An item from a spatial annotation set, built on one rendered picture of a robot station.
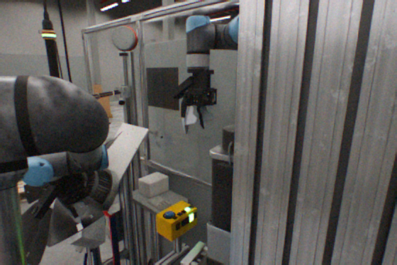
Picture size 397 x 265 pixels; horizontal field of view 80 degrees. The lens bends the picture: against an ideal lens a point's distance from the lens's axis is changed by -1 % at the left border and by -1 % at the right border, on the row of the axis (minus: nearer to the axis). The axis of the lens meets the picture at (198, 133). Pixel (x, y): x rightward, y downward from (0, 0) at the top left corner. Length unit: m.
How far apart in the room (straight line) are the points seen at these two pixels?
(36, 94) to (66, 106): 0.04
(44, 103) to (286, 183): 0.32
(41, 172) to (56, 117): 0.40
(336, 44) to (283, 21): 0.06
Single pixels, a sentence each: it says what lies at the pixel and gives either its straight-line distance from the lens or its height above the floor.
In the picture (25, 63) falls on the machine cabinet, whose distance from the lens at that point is 6.65.
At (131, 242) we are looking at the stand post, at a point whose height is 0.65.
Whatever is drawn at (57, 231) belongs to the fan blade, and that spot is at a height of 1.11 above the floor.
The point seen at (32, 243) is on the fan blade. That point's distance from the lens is 1.32.
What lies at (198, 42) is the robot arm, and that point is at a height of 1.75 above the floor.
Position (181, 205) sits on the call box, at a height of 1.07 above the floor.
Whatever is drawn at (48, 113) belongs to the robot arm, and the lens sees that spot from 0.36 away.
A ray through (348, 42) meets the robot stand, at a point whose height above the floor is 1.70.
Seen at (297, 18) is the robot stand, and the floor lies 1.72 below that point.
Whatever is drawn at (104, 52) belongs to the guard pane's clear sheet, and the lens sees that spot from 2.26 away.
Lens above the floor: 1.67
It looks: 15 degrees down
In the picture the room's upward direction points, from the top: straight up
